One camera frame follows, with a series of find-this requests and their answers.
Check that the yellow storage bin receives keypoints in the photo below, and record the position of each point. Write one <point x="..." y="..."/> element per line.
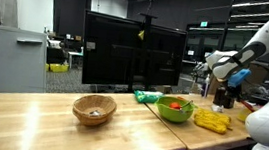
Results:
<point x="58" y="67"/>

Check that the pump dispenser bottle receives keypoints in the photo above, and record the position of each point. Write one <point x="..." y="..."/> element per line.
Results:
<point x="206" y="87"/>

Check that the yellow knitted cloth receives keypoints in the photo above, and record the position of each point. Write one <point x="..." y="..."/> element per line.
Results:
<point x="211" y="120"/>

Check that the large black monitor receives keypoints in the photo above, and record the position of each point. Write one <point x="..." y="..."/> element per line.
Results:
<point x="117" y="49"/>

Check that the gray cabinet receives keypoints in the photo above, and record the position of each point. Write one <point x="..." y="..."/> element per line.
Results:
<point x="9" y="58"/>

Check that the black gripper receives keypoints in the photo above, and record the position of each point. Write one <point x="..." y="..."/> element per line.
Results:
<point x="234" y="91"/>

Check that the yellow triangular tag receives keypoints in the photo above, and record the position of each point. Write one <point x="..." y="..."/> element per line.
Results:
<point x="141" y="35"/>

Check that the small silver item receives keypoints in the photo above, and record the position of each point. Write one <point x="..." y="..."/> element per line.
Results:
<point x="95" y="113"/>

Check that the white plastic clip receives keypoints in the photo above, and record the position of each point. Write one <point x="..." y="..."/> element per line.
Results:
<point x="217" y="108"/>

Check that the red round fruit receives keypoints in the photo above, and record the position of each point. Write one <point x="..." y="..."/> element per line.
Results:
<point x="175" y="105"/>

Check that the woven wicker basket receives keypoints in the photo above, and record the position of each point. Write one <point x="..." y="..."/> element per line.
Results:
<point x="86" y="105"/>

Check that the yellow plastic container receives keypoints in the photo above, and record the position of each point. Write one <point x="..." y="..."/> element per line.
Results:
<point x="243" y="115"/>

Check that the metal spoon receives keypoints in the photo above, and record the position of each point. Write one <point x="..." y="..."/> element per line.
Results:
<point x="187" y="104"/>

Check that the red chip bag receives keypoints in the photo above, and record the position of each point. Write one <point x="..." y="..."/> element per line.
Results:
<point x="247" y="106"/>

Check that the green plastic bowl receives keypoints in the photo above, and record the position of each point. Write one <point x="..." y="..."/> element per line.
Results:
<point x="170" y="115"/>

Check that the green snack packet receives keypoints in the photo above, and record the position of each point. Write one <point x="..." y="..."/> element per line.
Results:
<point x="147" y="96"/>

